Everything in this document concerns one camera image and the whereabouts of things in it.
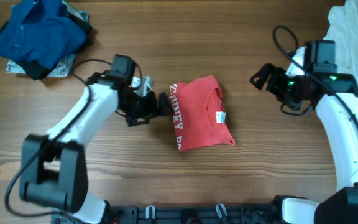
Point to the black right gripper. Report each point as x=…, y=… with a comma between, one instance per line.
x=276, y=86

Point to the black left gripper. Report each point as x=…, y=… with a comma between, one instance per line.
x=151, y=106

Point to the red printed t-shirt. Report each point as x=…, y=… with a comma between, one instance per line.
x=199, y=117

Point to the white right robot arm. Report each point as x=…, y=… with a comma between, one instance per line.
x=334, y=97

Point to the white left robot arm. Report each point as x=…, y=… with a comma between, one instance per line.
x=53, y=169

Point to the blue polo shirt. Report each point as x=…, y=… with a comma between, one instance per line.
x=40, y=31

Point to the grey printed folded cloth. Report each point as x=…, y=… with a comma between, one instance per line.
x=65, y=64

